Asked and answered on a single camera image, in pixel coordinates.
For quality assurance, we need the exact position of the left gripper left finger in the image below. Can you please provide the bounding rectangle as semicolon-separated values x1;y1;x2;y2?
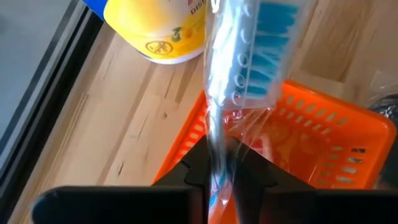
30;135;208;224

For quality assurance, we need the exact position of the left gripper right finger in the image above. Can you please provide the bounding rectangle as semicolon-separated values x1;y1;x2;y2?
231;136;398;224

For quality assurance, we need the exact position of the blue toothbrush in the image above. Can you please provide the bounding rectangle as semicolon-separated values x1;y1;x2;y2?
203;0;313;224

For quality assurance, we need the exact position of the orange plastic basket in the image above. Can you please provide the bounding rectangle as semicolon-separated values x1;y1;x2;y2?
152;79;397;224

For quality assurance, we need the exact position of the Lysol wipes canister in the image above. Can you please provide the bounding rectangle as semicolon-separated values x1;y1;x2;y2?
82;0;208;65

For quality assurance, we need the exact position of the bag of black hair ties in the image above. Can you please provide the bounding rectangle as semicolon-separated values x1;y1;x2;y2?
366;70;398;121

